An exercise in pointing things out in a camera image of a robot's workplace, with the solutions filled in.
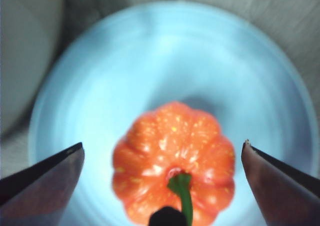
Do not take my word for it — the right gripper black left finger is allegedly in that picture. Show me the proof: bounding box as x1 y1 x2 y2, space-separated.
0 142 86 226

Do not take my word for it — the orange pumpkin with green stem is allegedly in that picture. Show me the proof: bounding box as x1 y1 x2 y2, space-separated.
111 100 237 226

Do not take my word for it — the pale green electric steamer pot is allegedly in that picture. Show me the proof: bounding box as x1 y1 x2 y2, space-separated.
0 0 65 139

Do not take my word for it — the blue round plate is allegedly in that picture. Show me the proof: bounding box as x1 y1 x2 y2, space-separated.
28 0 319 226

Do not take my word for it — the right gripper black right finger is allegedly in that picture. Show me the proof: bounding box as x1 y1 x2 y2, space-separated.
240 138 320 226

